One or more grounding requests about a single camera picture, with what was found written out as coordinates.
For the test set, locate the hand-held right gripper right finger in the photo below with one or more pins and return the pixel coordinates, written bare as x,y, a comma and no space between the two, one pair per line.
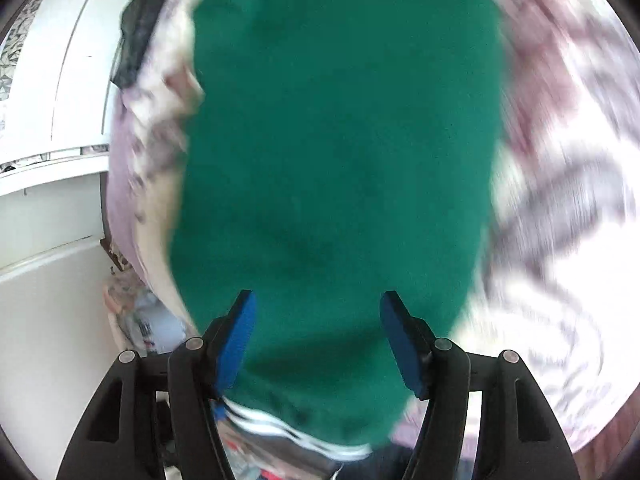
402,345

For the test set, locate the black garment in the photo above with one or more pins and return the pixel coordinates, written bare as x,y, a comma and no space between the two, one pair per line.
140,30

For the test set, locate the green varsity jacket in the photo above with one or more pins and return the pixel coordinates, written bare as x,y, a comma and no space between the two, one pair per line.
340,160

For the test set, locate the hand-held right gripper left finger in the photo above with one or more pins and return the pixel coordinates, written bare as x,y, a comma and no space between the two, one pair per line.
235,345

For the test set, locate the white wardrobe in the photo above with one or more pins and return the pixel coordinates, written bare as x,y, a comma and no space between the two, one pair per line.
60,60

